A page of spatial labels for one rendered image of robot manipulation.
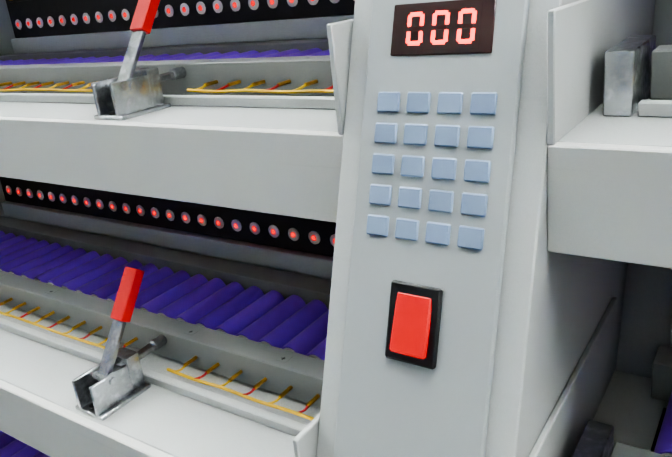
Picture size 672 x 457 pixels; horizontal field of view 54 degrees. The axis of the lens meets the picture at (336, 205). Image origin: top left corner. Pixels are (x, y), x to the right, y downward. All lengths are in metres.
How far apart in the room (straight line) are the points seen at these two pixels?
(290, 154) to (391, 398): 0.13
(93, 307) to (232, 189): 0.22
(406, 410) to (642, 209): 0.13
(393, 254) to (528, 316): 0.06
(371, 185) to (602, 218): 0.10
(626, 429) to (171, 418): 0.26
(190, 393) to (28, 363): 0.15
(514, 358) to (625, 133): 0.10
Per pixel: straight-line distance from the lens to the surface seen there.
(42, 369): 0.54
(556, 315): 0.31
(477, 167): 0.27
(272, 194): 0.35
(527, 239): 0.27
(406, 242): 0.29
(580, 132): 0.29
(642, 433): 0.41
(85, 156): 0.46
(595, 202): 0.27
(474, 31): 0.28
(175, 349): 0.49
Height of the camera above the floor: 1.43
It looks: 3 degrees down
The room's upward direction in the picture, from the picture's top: 5 degrees clockwise
